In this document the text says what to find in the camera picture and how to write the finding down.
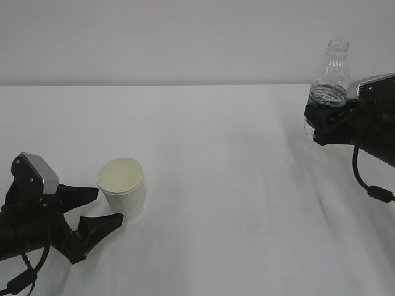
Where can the white paper cup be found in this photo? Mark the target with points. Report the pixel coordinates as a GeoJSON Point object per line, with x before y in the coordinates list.
{"type": "Point", "coordinates": [121, 180]}

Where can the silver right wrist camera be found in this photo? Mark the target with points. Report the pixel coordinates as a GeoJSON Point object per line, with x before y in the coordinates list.
{"type": "Point", "coordinates": [370, 87]}

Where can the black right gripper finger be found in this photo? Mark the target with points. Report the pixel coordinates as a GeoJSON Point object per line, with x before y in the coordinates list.
{"type": "Point", "coordinates": [338, 132]}
{"type": "Point", "coordinates": [326, 118]}

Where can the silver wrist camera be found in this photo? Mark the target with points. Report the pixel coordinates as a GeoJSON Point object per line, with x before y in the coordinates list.
{"type": "Point", "coordinates": [33, 170]}
{"type": "Point", "coordinates": [370, 87]}

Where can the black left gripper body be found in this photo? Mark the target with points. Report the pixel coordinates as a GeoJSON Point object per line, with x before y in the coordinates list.
{"type": "Point", "coordinates": [29, 221]}

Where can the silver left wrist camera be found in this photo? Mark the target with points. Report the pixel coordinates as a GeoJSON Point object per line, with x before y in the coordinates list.
{"type": "Point", "coordinates": [33, 170]}

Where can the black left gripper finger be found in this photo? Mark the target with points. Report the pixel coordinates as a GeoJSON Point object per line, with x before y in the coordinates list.
{"type": "Point", "coordinates": [73, 197]}
{"type": "Point", "coordinates": [92, 230]}

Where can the clear green-label water bottle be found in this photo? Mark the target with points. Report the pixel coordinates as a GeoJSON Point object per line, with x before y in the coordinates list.
{"type": "Point", "coordinates": [329, 87]}

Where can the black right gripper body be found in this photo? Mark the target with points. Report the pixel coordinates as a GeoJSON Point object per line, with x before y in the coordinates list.
{"type": "Point", "coordinates": [373, 128]}

